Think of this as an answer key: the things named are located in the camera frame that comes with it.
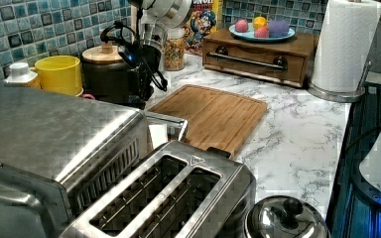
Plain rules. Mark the dark canister with wooden lid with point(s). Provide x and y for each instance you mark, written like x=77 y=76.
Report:
x=107 y=76

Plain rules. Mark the cereal box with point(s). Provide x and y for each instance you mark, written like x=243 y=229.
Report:
x=205 y=18

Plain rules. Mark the yellow toy fruit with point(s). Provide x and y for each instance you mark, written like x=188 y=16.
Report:
x=259 y=22

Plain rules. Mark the purple toy fruit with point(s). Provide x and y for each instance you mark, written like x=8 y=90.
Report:
x=278 y=29

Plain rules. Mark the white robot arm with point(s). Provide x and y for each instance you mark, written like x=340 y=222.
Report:
x=153 y=20

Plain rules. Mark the stainless steel toaster oven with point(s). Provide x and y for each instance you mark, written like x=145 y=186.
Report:
x=58 y=154

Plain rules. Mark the stainless steel two-slot toaster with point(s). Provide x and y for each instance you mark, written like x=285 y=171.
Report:
x=178 y=191

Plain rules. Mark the white capped bottle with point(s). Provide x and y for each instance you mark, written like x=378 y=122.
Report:
x=21 y=76

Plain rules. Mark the paper towel roll holder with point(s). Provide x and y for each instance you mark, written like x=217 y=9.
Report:
x=346 y=36

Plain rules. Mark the wooden drawer box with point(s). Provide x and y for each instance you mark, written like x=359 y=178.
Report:
x=289 y=62

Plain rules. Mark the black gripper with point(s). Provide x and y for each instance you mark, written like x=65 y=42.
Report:
x=142 y=72

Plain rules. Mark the glass jar with cereal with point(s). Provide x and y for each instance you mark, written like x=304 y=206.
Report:
x=175 y=49

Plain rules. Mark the steel kettle with black knob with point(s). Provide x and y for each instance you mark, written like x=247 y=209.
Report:
x=282 y=216

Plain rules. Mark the wooden cutting board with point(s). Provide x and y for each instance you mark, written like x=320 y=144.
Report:
x=217 y=118

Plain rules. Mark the light blue plate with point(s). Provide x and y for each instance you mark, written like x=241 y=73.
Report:
x=252 y=35

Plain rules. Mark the glass oven door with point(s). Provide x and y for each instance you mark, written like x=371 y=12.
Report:
x=165 y=128

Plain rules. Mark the red toy strawberry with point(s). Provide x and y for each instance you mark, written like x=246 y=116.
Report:
x=241 y=26
x=261 y=32

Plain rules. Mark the yellow mug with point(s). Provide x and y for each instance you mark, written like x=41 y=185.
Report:
x=60 y=74

